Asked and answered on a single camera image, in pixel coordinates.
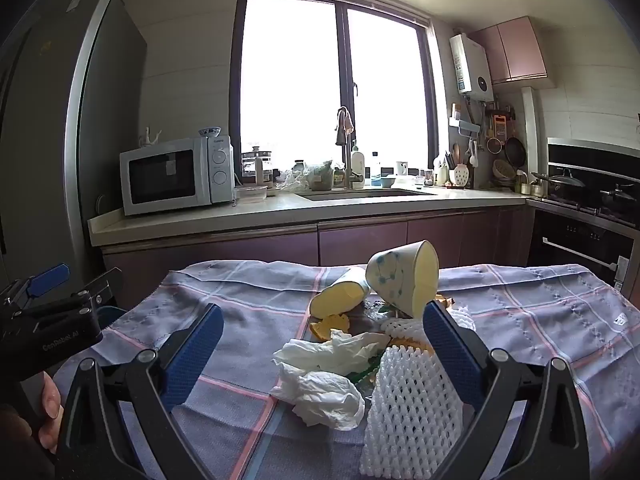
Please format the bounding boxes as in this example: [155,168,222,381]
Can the dark framed window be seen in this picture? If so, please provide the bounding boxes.
[231,0,448,181]

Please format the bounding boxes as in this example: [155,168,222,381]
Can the black built-in oven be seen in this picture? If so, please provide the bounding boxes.
[527,207,640,286]

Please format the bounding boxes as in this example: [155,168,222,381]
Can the large white foam net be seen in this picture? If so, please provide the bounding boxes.
[359,345,478,478]

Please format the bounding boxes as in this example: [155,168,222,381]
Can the small orange peel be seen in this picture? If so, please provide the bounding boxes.
[309,312,351,343]

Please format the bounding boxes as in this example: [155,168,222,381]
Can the white microwave oven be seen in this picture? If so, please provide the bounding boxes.
[119,135,235,217]

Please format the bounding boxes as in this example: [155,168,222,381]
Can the glass kettle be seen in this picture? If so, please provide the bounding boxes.
[241,146,273,188]

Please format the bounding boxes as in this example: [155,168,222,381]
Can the grey checked tablecloth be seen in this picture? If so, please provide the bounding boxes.
[52,260,640,480]

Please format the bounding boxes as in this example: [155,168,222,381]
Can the white water heater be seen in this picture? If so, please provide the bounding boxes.
[449,33,495,98]

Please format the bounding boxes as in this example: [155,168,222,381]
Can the grey wall shelf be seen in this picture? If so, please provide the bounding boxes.
[447,104,483,137]

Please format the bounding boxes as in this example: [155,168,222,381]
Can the purple wall cabinet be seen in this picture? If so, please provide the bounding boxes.
[467,16,549,86]

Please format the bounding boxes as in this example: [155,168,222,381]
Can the grey refrigerator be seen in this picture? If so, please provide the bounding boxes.
[0,0,148,311]

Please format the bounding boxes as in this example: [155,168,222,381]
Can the teal plastic bin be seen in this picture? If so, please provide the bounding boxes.
[95,305,127,333]

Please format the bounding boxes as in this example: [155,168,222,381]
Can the white shell-shaped scrap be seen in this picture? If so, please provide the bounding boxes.
[310,266,372,320]

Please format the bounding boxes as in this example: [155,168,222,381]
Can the blue dotted paper cup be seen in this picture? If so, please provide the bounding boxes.
[365,240,440,320]

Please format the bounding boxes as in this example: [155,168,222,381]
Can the black range hood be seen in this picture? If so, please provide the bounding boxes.
[546,137,640,196]

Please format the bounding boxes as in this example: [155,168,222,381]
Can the person's left hand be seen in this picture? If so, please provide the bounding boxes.
[37,372,65,456]

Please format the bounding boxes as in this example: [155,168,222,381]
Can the white tissue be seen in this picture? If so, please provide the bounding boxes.
[270,362,367,432]
[272,330,391,376]

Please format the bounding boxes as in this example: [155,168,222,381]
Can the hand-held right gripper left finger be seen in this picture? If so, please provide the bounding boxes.
[55,302,226,480]

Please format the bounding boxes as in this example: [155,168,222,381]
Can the large orange peel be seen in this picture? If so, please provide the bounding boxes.
[390,337,437,353]

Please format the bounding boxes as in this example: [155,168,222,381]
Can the crumpled clear plastic bags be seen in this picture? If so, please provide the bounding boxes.
[277,167,313,192]

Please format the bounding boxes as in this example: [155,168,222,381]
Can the black pot with lid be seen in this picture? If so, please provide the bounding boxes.
[531,170,586,201]

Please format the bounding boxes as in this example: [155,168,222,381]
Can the kitchen sink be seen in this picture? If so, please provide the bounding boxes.
[295,186,433,202]

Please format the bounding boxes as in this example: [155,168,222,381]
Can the purple kitchen base cabinet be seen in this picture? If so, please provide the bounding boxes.
[89,192,536,311]

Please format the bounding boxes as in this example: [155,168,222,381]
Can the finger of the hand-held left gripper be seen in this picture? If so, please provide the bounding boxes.
[65,267,125,311]
[22,262,71,299]

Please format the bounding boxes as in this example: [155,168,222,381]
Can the hanging black pan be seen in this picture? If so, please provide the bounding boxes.
[505,137,527,166]

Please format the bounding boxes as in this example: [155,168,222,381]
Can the white soap bottle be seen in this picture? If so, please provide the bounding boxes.
[350,140,366,190]

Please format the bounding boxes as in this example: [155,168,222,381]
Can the black wok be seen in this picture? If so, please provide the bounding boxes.
[599,185,638,216]

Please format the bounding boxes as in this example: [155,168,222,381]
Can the green clear plastic wrapper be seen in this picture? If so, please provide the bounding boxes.
[350,357,386,391]

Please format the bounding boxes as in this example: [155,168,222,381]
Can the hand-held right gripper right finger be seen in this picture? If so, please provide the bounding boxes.
[421,301,591,480]

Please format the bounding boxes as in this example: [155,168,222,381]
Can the metal kitchen faucet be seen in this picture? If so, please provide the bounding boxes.
[334,106,365,190]

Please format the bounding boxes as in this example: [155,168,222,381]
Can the small white foam net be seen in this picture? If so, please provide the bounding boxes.
[380,307,477,348]

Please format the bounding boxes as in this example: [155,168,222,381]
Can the green filled bag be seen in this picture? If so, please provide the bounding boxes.
[302,160,335,192]

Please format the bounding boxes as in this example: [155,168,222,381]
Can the clear glass food container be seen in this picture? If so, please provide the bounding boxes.
[234,185,268,205]

